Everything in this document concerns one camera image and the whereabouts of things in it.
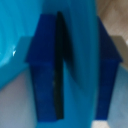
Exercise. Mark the blue plastic bowl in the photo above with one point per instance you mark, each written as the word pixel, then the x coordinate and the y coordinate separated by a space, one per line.
pixel 20 26

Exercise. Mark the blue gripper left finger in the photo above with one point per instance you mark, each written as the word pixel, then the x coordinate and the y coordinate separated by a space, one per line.
pixel 43 66

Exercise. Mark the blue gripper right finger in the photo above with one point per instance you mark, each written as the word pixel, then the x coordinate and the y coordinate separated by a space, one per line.
pixel 106 70

